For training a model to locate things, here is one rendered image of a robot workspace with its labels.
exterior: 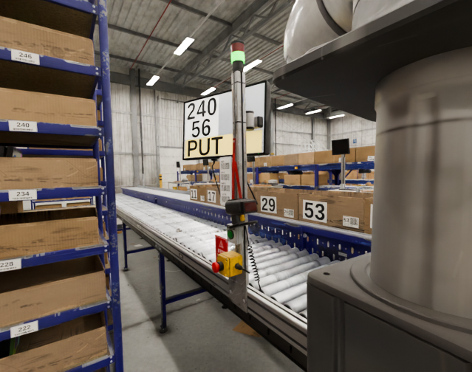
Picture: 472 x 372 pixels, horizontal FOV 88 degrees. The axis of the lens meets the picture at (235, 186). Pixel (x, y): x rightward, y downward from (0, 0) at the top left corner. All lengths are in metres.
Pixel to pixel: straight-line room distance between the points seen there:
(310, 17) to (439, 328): 0.36
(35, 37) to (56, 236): 0.62
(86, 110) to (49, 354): 0.81
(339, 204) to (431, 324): 1.14
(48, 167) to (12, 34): 0.39
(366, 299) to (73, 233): 0.89
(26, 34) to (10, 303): 0.81
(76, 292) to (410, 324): 0.97
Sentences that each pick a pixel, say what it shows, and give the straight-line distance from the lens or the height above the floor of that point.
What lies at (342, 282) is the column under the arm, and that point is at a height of 1.08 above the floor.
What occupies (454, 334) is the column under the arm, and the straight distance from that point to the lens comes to 0.22.
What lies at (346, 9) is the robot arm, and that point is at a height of 1.35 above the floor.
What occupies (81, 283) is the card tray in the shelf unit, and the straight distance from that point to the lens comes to 1.04.
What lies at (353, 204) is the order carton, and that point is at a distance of 1.30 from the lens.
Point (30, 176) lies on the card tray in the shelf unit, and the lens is 0.98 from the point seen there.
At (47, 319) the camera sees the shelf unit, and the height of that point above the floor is 0.74.
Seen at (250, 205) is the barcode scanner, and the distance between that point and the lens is 0.81.
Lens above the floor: 1.18
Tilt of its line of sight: 3 degrees down
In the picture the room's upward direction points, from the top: 1 degrees counter-clockwise
